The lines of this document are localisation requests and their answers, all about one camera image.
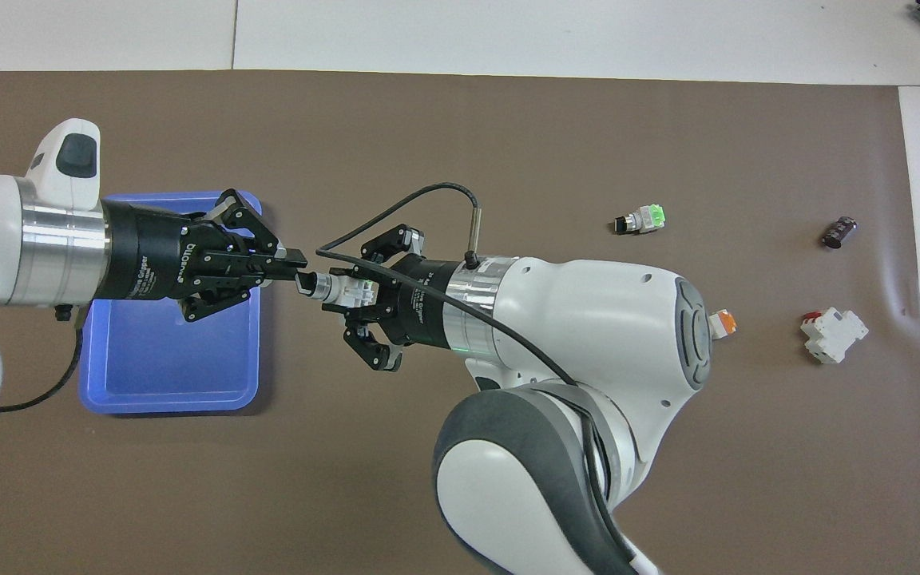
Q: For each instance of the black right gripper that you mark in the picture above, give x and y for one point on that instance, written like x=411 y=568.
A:
x=420 y=303

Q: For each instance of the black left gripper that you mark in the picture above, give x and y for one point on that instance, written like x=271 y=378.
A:
x=148 y=255

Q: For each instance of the pale green white knob switch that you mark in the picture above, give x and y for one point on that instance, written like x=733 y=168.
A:
x=348 y=289

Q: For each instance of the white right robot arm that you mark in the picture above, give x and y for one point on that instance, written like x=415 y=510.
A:
x=588 y=319

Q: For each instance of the blue plastic tray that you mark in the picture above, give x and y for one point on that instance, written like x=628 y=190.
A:
x=172 y=359

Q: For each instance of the brown table mat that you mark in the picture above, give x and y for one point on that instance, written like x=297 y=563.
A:
x=428 y=479

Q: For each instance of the white circuit breaker red lever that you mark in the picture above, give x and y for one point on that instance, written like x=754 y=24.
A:
x=835 y=335

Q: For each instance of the small dark brown component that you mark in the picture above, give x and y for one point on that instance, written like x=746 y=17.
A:
x=839 y=232

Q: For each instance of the bright green white knob switch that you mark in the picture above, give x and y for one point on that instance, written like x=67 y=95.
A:
x=650 y=218

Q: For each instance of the orange white knob switch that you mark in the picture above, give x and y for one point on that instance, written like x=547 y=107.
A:
x=723 y=323

